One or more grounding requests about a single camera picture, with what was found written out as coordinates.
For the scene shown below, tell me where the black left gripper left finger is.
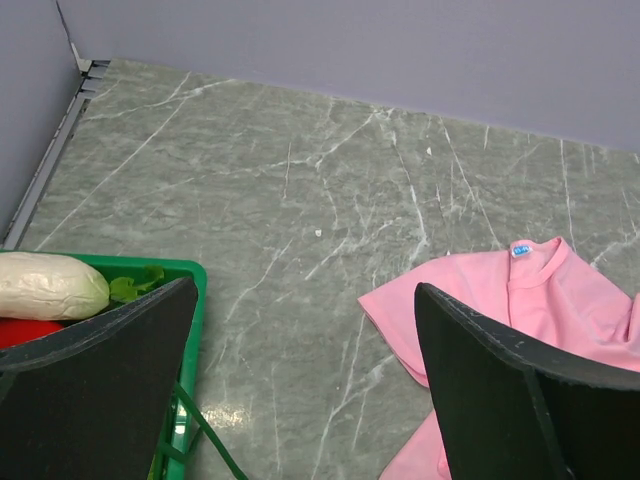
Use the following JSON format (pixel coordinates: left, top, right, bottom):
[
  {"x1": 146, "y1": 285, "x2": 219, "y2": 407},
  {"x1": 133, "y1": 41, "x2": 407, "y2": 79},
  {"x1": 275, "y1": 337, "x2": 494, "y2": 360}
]
[{"x1": 0, "y1": 276, "x2": 200, "y2": 480}]

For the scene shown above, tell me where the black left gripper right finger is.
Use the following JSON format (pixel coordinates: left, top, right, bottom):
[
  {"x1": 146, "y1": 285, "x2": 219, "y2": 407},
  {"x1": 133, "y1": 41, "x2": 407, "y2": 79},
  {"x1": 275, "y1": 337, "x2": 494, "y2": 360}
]
[{"x1": 414, "y1": 283, "x2": 639, "y2": 479}]

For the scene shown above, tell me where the green leafy vegetable toy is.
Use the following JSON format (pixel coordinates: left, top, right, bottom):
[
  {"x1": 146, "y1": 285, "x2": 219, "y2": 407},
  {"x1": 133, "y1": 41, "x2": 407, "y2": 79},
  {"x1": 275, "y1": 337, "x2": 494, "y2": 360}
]
[{"x1": 109, "y1": 265, "x2": 165, "y2": 304}]

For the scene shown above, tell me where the green plastic crate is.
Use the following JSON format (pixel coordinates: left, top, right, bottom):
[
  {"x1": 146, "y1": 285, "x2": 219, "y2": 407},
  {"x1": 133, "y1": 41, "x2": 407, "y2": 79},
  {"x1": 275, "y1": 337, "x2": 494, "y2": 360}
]
[{"x1": 0, "y1": 251, "x2": 208, "y2": 480}]

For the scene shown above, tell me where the white radish toy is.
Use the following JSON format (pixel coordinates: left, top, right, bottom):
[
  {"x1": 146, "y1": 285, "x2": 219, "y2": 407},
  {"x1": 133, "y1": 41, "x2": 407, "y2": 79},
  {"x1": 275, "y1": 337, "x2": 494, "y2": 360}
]
[{"x1": 1, "y1": 252, "x2": 110, "y2": 321}]

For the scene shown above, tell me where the pink t-shirt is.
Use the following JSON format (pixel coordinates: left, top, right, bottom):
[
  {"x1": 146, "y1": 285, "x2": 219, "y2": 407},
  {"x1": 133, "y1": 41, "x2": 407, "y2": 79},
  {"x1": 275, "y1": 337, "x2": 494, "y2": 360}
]
[{"x1": 359, "y1": 237, "x2": 639, "y2": 479}]

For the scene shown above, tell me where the aluminium table edge rail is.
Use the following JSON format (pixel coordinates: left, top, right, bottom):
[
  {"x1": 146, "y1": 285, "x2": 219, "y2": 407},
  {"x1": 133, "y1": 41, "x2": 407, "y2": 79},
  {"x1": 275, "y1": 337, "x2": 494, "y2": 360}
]
[{"x1": 1, "y1": 60, "x2": 111, "y2": 250}]

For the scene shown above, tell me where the red tomato toy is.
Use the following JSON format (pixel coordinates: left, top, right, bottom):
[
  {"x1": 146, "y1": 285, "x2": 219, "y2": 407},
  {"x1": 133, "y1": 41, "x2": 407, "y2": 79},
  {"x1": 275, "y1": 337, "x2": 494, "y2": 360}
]
[{"x1": 0, "y1": 318, "x2": 63, "y2": 349}]

